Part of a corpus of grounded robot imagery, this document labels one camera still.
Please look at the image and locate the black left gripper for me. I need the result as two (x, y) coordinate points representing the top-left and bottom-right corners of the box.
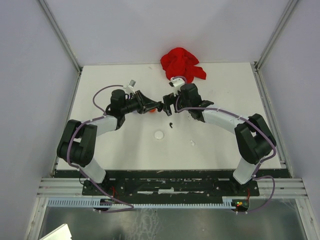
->
(121, 90), (160, 115)

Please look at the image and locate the black earbud charging case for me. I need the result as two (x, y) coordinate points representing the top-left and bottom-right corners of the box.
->
(156, 101), (164, 112)

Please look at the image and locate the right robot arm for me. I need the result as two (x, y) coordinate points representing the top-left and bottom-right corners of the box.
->
(163, 78), (277, 196)

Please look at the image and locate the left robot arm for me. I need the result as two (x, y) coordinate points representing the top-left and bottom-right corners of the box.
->
(57, 89), (164, 195)

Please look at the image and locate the white earbud charging case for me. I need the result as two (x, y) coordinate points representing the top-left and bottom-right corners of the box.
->
(154, 130), (165, 140)

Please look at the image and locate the red crumpled cloth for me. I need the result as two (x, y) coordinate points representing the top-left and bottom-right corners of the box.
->
(160, 47), (207, 84)

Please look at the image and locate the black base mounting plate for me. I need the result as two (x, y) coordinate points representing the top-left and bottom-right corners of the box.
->
(98, 178), (260, 204)

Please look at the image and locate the grey metal plate corner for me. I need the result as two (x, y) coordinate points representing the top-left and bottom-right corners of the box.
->
(40, 223), (72, 240)

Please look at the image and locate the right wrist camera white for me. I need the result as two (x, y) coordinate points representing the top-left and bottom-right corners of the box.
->
(169, 76), (187, 96)

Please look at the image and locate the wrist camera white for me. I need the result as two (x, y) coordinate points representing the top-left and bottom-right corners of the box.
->
(169, 76), (187, 96)
(123, 79), (136, 94)

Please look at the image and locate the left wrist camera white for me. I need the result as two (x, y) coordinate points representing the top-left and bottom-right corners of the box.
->
(123, 79), (136, 94)

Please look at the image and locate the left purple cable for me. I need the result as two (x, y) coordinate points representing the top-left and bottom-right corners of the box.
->
(67, 84), (136, 214)

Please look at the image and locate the right aluminium frame post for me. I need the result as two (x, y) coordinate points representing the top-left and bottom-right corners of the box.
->
(254, 0), (301, 72)

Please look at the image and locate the aluminium frame post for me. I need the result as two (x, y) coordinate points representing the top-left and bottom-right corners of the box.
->
(37, 0), (83, 73)
(254, 0), (301, 72)

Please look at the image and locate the white slotted cable duct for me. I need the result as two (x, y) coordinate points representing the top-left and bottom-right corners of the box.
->
(47, 197), (236, 210)

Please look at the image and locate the aluminium front rail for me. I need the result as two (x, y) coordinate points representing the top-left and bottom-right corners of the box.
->
(36, 178), (308, 199)

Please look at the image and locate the left aluminium frame post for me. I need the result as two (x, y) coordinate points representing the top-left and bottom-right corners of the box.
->
(37, 0), (83, 73)

